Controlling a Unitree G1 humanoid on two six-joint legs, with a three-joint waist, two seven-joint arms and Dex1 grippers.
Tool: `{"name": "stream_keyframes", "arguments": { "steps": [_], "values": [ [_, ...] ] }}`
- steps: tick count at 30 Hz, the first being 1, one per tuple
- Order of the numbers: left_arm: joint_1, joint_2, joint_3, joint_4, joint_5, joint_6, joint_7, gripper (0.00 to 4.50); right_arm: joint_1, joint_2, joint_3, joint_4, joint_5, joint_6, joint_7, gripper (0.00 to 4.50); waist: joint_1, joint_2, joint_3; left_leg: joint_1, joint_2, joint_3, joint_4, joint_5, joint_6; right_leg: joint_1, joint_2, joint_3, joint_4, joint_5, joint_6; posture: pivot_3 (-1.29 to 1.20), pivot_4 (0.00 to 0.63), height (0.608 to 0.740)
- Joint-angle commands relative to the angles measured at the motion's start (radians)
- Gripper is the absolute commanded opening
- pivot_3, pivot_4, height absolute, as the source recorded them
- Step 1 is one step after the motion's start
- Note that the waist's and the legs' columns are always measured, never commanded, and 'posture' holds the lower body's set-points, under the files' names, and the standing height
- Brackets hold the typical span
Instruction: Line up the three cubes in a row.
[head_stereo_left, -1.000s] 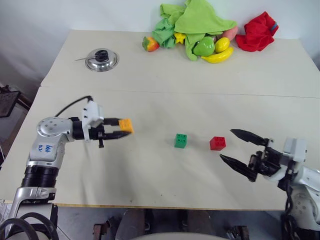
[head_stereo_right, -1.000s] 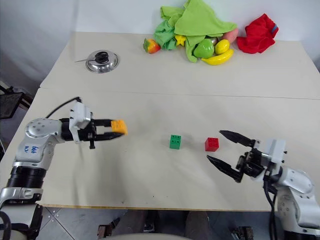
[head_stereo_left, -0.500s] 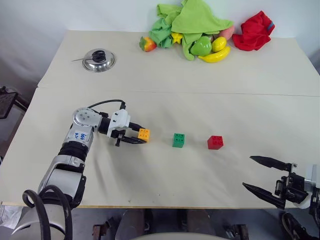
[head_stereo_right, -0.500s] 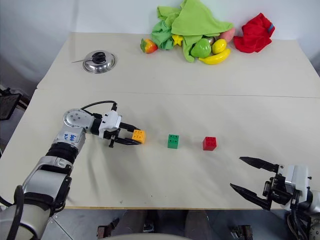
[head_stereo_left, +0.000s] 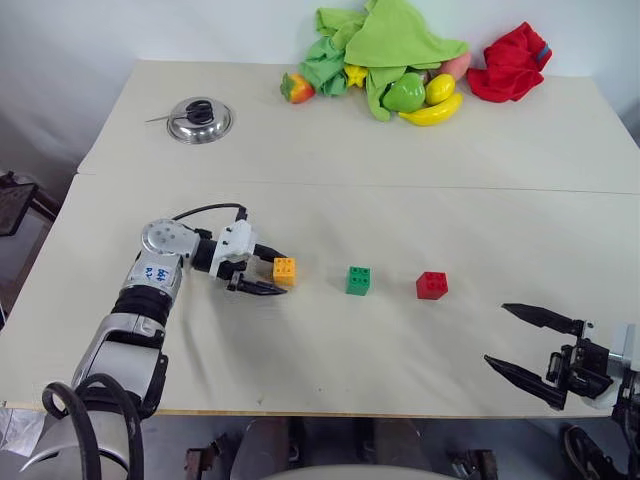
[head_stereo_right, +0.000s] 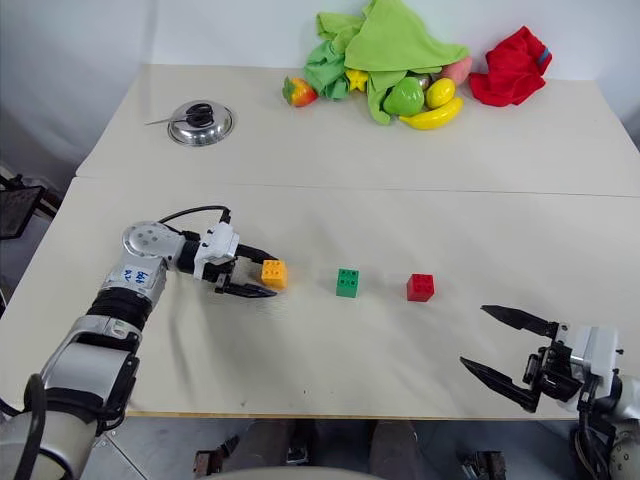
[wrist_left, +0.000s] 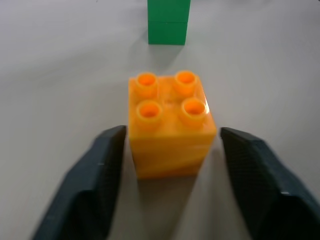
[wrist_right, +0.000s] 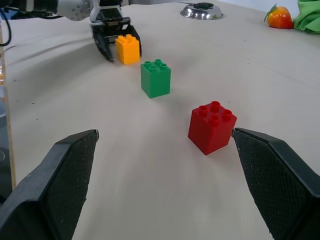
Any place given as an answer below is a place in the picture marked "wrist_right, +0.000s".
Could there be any green toy building cube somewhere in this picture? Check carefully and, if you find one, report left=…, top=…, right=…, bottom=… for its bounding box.
left=140, top=58, right=172, bottom=99

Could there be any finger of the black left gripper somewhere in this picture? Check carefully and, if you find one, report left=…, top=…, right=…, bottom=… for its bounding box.
left=91, top=26, right=116, bottom=63
left=129, top=24, right=142, bottom=57

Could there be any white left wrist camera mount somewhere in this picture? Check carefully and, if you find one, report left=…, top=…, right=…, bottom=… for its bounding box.
left=88, top=0, right=101, bottom=26

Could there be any green cloth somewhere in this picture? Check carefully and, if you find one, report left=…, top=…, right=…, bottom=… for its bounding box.
left=292, top=0, right=320, bottom=35

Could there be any metal bowl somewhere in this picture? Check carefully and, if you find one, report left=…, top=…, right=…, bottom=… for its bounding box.
left=180, top=2, right=225, bottom=21

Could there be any red-orange toy fruit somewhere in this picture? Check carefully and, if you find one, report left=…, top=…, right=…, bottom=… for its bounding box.
left=264, top=3, right=294, bottom=29

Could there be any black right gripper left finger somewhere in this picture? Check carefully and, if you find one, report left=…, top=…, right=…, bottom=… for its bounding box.
left=0, top=129, right=100, bottom=240

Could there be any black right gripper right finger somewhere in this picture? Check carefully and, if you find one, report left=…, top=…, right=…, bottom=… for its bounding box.
left=231, top=127, right=320, bottom=240

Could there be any orange toy building cube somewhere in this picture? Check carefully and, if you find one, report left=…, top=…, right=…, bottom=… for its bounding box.
left=115, top=34, right=141, bottom=66

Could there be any red toy building cube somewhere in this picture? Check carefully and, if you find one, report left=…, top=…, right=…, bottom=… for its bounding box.
left=187, top=100, right=238, bottom=156

